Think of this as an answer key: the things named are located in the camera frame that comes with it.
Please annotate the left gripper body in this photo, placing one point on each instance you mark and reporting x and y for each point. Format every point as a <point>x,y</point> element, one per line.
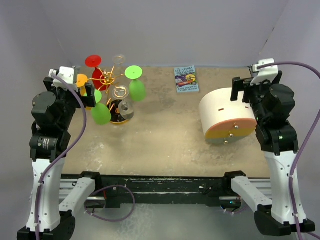
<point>67,97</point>

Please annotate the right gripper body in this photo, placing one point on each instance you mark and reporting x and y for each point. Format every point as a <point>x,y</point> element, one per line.
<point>255,94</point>

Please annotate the green wine glass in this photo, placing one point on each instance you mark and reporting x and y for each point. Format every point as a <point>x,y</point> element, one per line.
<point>137,88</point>
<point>100,113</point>

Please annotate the orange wine glass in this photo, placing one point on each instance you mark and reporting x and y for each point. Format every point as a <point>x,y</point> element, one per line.
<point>82,79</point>

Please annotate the gold wine glass rack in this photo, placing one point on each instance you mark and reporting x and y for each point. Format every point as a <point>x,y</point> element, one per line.
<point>110,78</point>

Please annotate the clear wine glass back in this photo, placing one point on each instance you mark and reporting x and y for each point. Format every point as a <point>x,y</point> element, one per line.
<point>125,106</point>

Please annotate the clear wine glass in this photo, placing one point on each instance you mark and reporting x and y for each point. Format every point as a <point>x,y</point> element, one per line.
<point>125,106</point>
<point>118,61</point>

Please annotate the white round drawer box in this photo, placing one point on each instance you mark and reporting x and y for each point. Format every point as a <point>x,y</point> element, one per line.
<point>224,121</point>

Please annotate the red wine glass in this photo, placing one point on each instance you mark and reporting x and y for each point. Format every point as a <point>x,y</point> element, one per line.
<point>94,61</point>

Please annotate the clear wine glass front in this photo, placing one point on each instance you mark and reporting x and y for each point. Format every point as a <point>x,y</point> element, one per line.
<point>118,61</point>

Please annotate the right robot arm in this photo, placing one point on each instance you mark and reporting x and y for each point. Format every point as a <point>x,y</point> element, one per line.
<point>283,214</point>

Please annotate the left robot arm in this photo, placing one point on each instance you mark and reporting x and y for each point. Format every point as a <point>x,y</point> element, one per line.
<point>53,110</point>

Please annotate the blue treehouse book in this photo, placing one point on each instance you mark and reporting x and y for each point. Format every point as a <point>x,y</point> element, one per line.
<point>186,79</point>

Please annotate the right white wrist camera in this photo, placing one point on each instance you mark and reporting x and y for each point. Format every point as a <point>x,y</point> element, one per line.
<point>265,73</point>

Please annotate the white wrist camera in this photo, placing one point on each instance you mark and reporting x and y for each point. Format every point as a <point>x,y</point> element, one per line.
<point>68,74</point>
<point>265,73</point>

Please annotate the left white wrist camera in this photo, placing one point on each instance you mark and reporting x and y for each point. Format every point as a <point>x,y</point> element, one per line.
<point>68,74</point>

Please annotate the black base frame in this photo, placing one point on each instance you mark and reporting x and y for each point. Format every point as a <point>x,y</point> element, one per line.
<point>167,190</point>

